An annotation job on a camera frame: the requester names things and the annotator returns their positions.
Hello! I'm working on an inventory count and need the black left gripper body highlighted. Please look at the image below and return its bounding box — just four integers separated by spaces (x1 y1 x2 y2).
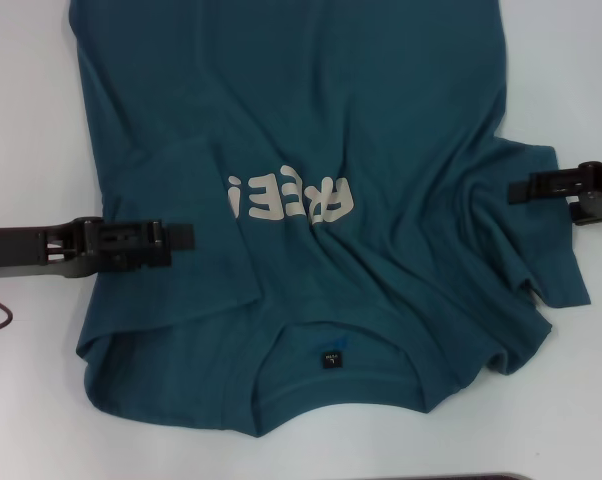
0 215 101 279

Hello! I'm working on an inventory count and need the teal t-shirt with beige print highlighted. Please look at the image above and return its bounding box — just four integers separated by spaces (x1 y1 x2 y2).
76 0 593 439

